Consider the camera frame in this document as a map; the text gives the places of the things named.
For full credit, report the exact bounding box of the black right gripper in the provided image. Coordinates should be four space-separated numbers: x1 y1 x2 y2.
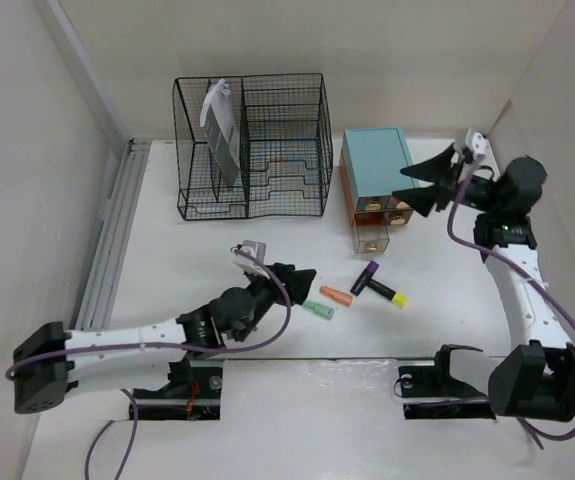
390 142 501 217

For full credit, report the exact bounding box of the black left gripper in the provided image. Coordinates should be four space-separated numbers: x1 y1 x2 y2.
232 263 312 342

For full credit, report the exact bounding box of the clear plastic drawer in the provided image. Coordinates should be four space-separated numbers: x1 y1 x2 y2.
387 196 412 210
353 212 390 254
356 195 390 212
383 209 414 226

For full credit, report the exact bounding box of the green highlighter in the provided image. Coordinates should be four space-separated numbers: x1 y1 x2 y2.
302 300 335 321

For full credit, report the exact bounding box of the orange highlighter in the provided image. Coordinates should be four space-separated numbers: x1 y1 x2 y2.
319 286 353 307

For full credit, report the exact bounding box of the purple cap black highlighter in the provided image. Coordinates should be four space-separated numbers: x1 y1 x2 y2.
350 261 379 296

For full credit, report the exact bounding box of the yellow cap black highlighter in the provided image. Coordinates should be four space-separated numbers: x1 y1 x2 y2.
367 279 408 309

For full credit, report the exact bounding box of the grey paper swatch booklet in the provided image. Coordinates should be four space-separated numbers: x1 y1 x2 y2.
199 78 240 187

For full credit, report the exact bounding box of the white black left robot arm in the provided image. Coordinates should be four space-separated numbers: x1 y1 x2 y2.
5 263 317 415

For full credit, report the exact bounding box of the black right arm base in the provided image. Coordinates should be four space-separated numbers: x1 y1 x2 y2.
394 344 496 420

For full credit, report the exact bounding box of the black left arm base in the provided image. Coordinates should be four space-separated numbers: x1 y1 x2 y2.
128 360 224 421

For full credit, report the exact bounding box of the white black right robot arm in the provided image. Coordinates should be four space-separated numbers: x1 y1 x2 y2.
393 145 575 422

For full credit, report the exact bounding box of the teal orange drawer box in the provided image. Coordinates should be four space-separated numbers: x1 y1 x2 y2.
339 127 418 226

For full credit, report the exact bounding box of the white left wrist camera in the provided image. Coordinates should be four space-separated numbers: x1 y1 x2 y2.
231 240 267 276

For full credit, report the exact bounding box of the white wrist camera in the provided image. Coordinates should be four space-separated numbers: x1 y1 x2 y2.
231 240 267 276
463 128 489 163

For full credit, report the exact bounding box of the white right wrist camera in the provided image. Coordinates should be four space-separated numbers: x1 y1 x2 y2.
463 128 489 163

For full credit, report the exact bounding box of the black wire mesh organizer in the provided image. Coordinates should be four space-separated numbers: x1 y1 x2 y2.
172 73 333 221

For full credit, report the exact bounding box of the aluminium rail left side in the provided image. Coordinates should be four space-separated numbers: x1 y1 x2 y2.
68 139 151 330

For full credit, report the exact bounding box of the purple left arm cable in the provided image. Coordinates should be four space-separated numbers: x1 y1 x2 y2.
5 244 293 480

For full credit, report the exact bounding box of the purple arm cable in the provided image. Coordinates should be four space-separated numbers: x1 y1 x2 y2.
5 244 293 480
446 152 575 449

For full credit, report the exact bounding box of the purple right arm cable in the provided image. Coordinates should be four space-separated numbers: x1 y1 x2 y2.
446 152 575 449

